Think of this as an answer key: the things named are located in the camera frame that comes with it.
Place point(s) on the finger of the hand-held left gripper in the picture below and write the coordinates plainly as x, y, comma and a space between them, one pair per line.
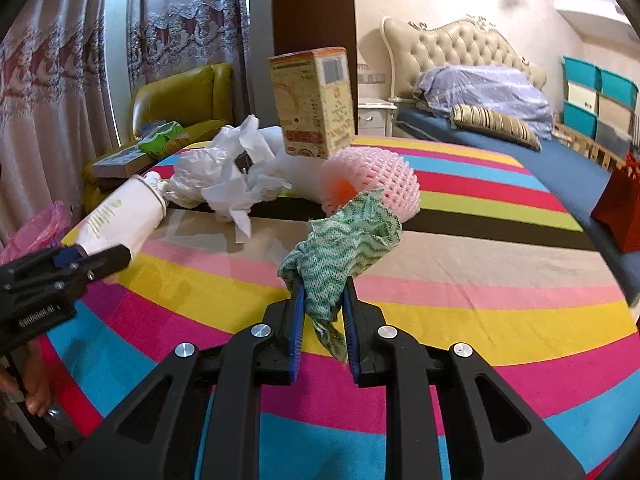
67, 258
107, 260

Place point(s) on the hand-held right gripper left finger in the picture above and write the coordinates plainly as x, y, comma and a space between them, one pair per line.
295, 325

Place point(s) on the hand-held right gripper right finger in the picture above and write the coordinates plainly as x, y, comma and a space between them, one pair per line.
350, 330

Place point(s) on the white tube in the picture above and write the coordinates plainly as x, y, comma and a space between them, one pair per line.
120, 215

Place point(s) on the green patterned cloth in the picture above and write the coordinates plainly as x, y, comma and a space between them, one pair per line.
345, 250

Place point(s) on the person's left hand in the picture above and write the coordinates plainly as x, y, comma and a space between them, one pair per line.
35, 385

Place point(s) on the pink plastic bag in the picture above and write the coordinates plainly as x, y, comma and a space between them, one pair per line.
35, 230

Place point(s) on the flat cardboard box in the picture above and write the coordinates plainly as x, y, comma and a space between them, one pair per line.
122, 160

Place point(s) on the striped colourful tablecloth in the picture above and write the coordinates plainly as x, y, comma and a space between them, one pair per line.
450, 270

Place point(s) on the green packet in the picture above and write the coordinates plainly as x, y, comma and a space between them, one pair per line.
160, 140

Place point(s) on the bubble wrap bag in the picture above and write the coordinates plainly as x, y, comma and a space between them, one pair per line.
305, 177

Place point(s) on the pink foam fruit net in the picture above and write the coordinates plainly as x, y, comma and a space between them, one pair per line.
387, 180

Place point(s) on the crumpled white plastic bag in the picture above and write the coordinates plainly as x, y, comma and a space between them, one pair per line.
235, 170

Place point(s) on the patterned lace curtain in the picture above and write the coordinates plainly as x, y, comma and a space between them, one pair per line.
190, 20
50, 85

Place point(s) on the yellow leather armchair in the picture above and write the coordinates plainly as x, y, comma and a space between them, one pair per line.
175, 95

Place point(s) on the white nightstand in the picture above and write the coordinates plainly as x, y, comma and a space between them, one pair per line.
377, 117

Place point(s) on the yellow carton box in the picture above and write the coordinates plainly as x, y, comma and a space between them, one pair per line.
315, 105

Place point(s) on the striped beige pillow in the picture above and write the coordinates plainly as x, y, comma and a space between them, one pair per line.
500, 125

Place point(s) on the bed with blue sheet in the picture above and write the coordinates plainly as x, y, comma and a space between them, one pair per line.
565, 170

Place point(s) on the blue white striped duvet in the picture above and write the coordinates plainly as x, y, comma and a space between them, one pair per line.
490, 90

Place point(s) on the red gift bag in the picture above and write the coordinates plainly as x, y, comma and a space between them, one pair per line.
620, 210

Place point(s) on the tufted beige headboard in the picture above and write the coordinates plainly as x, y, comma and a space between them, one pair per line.
450, 45

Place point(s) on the brown wooden panel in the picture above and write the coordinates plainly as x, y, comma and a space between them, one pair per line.
310, 5

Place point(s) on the stack of storage bins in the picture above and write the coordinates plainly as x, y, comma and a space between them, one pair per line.
600, 100

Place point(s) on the wooden crib rail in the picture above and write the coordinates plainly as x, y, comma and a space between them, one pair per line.
590, 152

